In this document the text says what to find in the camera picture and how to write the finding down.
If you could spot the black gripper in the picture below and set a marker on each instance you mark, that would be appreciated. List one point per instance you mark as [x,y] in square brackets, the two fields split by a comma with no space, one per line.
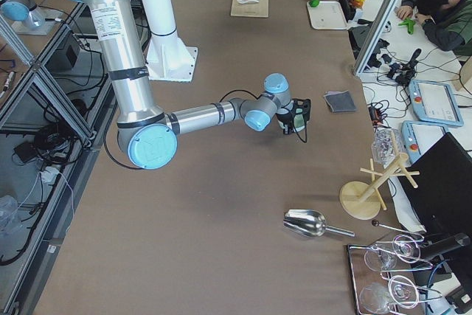
[284,120]

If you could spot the white ceramic spoon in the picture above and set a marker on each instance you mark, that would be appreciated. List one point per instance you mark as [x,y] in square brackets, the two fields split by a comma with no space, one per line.
[248,1]

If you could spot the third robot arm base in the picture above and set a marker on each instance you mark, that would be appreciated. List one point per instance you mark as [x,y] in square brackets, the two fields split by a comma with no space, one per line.
[26,16]

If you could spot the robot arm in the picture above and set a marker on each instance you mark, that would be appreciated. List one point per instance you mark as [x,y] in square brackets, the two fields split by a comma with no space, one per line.
[140,43]

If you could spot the grey folded cloth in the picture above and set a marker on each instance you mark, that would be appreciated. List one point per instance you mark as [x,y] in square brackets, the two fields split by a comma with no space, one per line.
[339,101]

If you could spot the clear glass jar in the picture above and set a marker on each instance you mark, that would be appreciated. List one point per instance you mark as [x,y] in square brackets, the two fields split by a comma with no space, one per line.
[386,144]

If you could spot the wooden mug tree stand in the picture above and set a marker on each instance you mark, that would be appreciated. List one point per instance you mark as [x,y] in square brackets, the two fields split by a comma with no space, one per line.
[363,201]

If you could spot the metal scoop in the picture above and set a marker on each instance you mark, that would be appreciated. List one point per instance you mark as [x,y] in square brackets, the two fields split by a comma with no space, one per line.
[311,223]

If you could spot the cream rabbit tray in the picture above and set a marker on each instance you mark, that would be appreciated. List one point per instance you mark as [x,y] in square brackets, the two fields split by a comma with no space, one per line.
[327,15]

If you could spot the bamboo cutting board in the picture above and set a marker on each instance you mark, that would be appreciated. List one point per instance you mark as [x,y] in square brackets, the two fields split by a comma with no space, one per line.
[250,8]

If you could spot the lower teach pendant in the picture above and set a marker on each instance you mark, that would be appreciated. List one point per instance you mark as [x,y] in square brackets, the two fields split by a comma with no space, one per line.
[419,137]

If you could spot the teach pendant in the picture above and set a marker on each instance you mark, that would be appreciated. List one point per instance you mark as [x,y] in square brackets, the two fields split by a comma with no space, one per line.
[434,102]
[419,137]

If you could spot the upper teach pendant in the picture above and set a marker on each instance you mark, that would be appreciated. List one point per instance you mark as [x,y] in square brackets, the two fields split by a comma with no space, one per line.
[434,102]

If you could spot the green plastic toy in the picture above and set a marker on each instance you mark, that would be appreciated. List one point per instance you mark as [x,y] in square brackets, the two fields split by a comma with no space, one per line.
[409,24]

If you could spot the black monitor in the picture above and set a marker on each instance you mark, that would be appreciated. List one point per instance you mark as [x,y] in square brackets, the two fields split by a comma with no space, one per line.
[442,201]

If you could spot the upper wine glass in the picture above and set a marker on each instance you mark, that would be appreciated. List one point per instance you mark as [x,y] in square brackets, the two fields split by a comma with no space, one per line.
[385,255]

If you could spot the wine glass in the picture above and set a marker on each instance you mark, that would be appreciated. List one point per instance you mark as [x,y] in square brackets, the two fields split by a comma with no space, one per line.
[385,255]
[398,295]

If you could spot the seated person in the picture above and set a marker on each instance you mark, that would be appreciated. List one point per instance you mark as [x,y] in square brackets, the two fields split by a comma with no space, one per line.
[446,23]

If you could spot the lower wine glass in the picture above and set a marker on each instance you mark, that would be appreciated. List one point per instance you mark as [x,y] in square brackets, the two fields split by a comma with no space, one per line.
[398,295]

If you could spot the black power adapter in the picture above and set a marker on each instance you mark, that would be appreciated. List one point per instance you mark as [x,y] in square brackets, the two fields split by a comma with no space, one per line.
[25,152]

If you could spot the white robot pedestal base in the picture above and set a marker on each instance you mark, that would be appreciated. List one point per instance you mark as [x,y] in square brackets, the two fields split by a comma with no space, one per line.
[168,58]

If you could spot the wire glass rack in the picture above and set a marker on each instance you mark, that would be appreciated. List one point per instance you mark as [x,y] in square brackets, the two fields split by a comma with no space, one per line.
[382,276]

